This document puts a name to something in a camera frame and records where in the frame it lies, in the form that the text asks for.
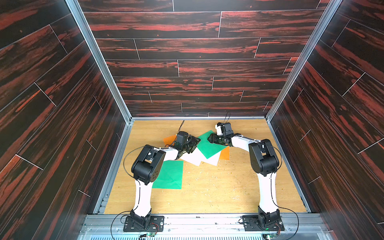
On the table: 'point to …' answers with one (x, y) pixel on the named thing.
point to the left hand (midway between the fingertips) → (201, 141)
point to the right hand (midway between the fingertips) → (213, 138)
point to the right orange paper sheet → (225, 153)
